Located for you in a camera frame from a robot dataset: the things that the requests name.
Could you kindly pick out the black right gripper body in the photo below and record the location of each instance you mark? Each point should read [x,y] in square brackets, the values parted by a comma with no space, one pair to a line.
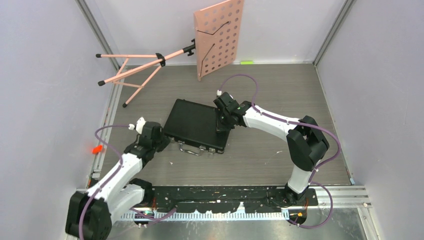
[218,111]

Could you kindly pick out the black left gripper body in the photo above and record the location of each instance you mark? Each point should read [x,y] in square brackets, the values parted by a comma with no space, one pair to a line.
[158,143]

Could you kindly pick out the pink music stand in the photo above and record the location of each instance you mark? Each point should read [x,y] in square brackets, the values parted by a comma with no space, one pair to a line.
[215,44]

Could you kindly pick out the orange clip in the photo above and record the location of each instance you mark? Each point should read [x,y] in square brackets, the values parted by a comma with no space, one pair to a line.
[97,149]

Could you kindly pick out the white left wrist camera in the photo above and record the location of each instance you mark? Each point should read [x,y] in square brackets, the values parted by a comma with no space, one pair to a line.
[138,126]

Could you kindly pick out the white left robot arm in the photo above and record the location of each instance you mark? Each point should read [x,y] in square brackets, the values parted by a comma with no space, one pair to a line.
[92,213]

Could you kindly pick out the black poker set case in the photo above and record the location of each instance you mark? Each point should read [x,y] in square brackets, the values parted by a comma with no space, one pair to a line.
[195,124]

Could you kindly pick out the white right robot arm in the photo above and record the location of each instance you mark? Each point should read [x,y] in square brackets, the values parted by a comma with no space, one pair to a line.
[307,145]

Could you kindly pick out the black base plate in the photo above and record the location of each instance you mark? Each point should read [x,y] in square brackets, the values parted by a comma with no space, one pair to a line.
[227,199]

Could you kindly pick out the green tape piece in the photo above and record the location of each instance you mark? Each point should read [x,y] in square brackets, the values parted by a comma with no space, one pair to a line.
[247,62]

